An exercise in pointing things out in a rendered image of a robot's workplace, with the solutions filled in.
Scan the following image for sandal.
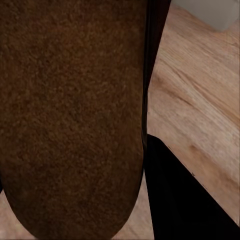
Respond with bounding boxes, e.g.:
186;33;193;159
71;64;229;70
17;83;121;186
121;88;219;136
0;0;172;240

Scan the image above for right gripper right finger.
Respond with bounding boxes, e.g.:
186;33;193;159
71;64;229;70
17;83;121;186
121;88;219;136
144;134;240;240

